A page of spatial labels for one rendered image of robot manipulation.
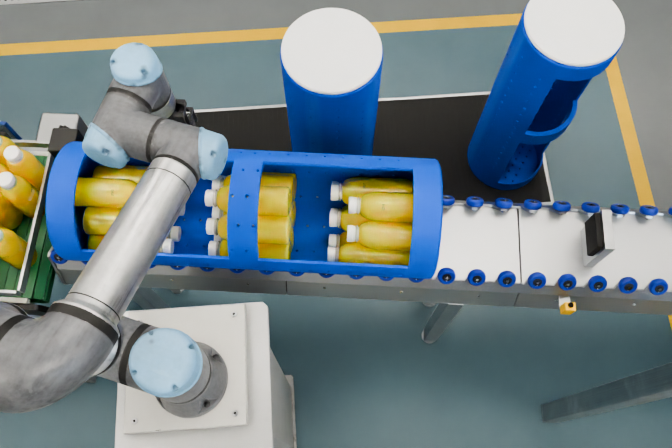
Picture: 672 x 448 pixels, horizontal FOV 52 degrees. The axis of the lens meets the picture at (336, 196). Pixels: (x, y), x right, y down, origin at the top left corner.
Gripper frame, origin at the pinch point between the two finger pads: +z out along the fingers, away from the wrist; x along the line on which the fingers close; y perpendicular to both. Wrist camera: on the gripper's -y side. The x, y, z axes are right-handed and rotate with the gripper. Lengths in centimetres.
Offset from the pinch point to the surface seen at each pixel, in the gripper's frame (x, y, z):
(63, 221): -10.6, -25.4, 15.3
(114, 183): -0.2, -16.4, 17.4
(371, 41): 51, 42, 32
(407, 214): -4, 51, 18
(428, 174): 4, 55, 13
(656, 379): -35, 111, 38
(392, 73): 106, 54, 136
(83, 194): -3.0, -23.2, 17.9
